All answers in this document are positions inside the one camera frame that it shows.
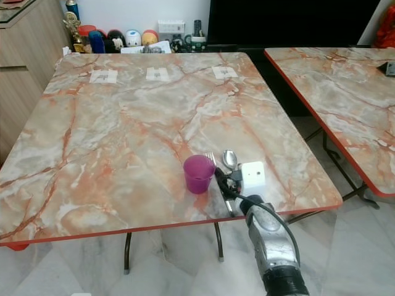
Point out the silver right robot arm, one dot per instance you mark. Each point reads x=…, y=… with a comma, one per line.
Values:
x=274, y=246

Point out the silver metal spoon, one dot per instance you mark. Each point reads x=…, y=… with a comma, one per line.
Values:
x=230, y=159

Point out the purple plastic cup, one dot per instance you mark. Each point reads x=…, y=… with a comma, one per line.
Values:
x=199, y=174

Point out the silver metal fork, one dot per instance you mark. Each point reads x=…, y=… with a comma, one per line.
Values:
x=212, y=158

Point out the white paper label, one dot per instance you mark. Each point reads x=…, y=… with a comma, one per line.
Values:
x=103, y=76
x=158, y=74
x=225, y=72

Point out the large marble top table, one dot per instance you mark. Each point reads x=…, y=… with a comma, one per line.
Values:
x=123, y=139

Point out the marble top side table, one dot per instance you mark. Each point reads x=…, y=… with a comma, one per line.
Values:
x=339, y=105

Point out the green mug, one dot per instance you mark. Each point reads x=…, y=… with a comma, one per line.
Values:
x=197, y=43

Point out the white paper sheets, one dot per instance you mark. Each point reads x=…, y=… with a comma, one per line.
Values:
x=157, y=47

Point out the black remote control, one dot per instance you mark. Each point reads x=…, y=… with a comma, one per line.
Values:
x=197, y=28

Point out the orange round figurine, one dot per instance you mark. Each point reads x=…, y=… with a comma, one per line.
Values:
x=149, y=37

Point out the black television screen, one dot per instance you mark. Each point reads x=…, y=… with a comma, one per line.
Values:
x=290, y=21

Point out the red plastic stool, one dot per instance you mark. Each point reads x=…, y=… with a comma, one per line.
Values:
x=16, y=246

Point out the white round figurine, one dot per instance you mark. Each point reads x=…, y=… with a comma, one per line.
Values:
x=133, y=38

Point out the black and white figurine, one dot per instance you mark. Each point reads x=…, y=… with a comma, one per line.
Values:
x=115, y=41

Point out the light wooden cabinet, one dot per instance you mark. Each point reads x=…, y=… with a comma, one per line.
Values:
x=24, y=80

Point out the red lidded jar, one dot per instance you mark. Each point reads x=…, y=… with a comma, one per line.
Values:
x=86, y=34

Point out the red hanging decoration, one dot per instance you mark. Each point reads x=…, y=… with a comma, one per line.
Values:
x=386, y=31

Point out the golden trophy figure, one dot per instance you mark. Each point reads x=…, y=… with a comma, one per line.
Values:
x=73, y=32

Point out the blue bottle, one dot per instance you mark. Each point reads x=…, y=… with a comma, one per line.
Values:
x=72, y=8

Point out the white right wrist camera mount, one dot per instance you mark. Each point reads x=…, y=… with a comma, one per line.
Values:
x=253, y=176

